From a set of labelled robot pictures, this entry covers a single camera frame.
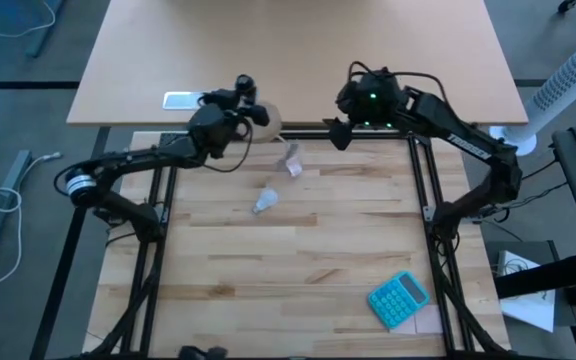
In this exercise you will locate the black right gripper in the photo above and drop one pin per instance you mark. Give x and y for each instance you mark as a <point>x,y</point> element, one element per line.
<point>373,107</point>

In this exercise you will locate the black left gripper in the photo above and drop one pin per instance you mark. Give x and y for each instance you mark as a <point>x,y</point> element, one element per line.
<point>215,131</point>

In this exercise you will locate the table lamp with wooden base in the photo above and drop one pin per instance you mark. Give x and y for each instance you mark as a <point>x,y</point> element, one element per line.
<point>269,133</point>

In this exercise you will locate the white light bulb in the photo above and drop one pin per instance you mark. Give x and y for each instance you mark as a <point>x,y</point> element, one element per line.
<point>267,199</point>

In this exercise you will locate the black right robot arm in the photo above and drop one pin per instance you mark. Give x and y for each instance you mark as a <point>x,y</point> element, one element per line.
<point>463,140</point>

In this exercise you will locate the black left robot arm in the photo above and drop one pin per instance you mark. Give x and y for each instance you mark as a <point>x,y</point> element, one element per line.
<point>133,159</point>

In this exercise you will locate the silver desk cover plate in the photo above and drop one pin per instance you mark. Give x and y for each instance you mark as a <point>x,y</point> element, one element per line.
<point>186,100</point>

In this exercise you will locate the light wooden desk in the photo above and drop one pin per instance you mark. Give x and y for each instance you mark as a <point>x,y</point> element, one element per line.
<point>293,50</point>

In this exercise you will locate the white round bin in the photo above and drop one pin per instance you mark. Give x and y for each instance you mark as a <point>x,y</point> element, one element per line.
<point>500,142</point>

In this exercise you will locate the teal calculator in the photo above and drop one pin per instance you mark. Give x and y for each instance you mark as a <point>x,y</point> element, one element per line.
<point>398,300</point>

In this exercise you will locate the pale paper note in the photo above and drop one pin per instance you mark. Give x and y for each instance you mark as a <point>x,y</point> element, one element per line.
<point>404,327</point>
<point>430,320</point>

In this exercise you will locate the grey desk foot bar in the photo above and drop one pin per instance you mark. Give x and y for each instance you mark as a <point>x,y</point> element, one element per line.
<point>43,40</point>
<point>15,170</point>

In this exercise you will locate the black metal beam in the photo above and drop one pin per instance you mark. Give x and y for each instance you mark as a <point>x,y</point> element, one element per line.
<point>543,277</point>

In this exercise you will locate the white paper sheet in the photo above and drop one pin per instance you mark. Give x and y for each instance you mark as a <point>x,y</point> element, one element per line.
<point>528,307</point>

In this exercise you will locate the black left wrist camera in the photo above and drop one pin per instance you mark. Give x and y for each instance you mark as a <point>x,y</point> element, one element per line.
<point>220,98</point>

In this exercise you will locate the black aluminium table frame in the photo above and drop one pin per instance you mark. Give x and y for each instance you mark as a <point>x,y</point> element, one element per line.
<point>423,175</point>

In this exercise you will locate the grey metal frame bracket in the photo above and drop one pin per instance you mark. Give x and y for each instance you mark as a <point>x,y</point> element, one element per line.
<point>429,215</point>

